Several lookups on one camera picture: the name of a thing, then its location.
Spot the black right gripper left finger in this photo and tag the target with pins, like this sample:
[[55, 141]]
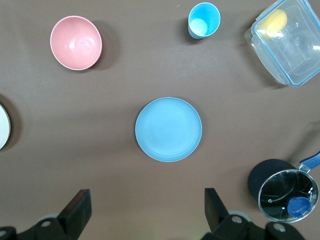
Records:
[[77, 215]]

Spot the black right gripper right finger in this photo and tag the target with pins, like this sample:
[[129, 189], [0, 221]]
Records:
[[216, 215]]

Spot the blue plate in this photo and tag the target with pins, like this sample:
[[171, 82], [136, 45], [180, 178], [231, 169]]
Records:
[[168, 130]]

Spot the glass lid with blue knob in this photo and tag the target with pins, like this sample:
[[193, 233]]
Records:
[[285, 190]]

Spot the brown table cloth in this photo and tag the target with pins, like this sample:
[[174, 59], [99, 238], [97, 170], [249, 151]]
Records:
[[100, 112]]

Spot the beige plate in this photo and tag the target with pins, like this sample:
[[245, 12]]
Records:
[[3, 127]]

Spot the pink bowl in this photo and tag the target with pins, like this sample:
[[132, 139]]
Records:
[[75, 42]]

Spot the clear container with blue seal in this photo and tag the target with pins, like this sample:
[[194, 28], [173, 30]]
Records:
[[295, 55]]

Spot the blue plastic cup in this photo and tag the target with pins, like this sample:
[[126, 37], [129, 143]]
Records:
[[203, 20]]

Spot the yellow sponge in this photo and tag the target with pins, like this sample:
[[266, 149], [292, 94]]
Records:
[[273, 22]]

